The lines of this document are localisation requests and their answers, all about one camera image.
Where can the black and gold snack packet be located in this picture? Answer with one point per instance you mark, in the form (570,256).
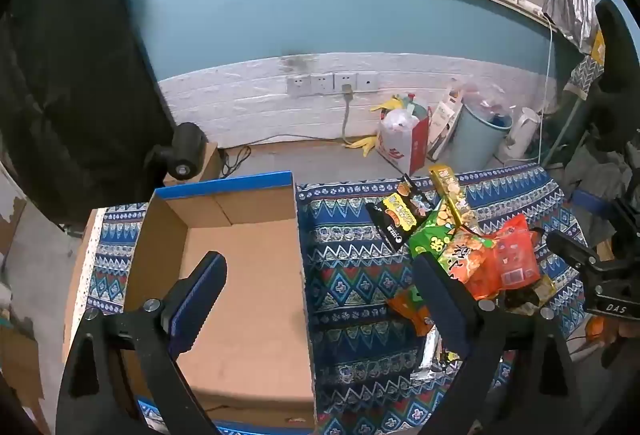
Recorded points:
(530,295)

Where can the blue rimmed cardboard box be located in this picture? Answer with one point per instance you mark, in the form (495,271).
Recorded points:
(250,265)

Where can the red translucent snack packet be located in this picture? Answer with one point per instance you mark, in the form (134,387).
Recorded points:
(515,255)

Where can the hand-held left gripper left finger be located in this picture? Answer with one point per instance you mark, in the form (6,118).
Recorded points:
(200,300)

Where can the silver foil packet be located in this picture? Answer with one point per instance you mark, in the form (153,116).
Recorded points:
(430,355)

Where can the white wall outlet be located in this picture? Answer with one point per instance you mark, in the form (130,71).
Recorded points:
(321,84)
(297,86)
(345,81)
(367,81)

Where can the grey patterned cloth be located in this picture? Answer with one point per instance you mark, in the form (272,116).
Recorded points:
(582,76)

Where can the black and yellow snack packet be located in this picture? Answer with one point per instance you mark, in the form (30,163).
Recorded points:
(400,215)

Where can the grey blue trash bin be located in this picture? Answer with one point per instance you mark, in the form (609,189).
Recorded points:
(475,140)

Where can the green pole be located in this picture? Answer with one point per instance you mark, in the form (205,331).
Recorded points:
(562,132)

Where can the clear plastic bin liner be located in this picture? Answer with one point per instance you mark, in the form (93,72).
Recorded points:
(482,96)

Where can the yellow rubber glove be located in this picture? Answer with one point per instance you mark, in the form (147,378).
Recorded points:
(390,105)
(362,145)

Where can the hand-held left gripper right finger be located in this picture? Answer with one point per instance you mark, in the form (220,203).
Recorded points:
(442,310)

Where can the red and white shopping bag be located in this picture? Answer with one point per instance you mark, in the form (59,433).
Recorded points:
(407,150)

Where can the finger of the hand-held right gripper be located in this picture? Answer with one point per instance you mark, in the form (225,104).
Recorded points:
(570,250)
(595,205)

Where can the long yellow snack packet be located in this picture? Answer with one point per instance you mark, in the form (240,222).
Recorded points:
(450,195)

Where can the small brown cardboard box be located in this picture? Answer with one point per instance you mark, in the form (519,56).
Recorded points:
(211,162)

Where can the white paper carton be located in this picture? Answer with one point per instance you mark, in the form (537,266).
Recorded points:
(442,120)

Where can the white plastic bag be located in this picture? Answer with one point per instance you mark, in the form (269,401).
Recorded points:
(400,121)

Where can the black cylindrical device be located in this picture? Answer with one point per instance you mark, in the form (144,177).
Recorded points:
(182,147)

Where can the blue patterned blanket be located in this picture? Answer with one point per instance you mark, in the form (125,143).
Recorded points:
(350,265)

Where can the white electric kettle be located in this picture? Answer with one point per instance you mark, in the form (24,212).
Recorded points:
(520,130)

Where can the small orange snack packet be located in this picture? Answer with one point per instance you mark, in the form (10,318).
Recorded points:
(410,307)

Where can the green bean snack packet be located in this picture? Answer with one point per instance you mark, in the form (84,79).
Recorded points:
(430,240)

